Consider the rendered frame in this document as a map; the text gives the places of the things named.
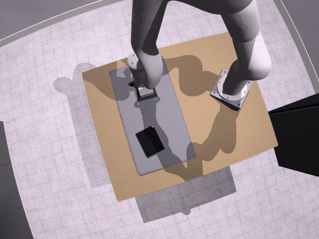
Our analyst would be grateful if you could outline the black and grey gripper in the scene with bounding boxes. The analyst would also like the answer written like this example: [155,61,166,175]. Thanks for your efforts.
[129,79,143,89]

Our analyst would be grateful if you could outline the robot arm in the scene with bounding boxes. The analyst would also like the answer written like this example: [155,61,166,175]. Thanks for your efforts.
[127,0,271,101]

